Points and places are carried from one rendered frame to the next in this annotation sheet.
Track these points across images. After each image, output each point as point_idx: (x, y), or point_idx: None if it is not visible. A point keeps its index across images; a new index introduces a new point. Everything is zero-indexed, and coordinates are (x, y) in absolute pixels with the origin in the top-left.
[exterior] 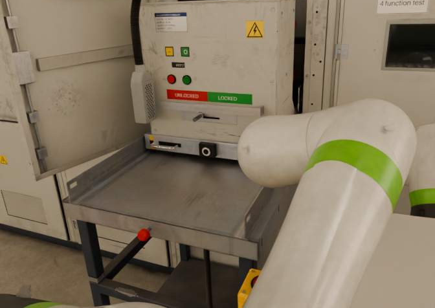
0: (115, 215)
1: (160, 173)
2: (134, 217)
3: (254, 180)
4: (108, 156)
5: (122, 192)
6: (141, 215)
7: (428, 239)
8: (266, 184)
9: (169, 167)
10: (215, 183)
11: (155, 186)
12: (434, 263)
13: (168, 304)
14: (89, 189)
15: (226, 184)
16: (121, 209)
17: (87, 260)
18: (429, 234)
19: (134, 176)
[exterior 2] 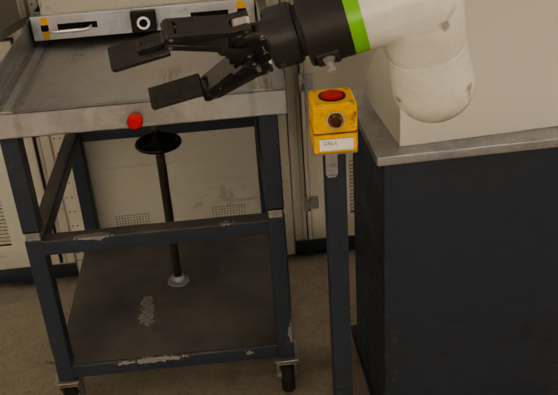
0: (78, 111)
1: (89, 63)
2: (111, 105)
3: None
4: (8, 50)
5: (59, 90)
6: (119, 101)
7: (465, 12)
8: None
9: (95, 56)
10: (180, 56)
11: (99, 75)
12: (472, 35)
13: (162, 229)
14: (7, 97)
15: (196, 54)
16: (83, 104)
17: (22, 207)
18: (466, 6)
19: (53, 73)
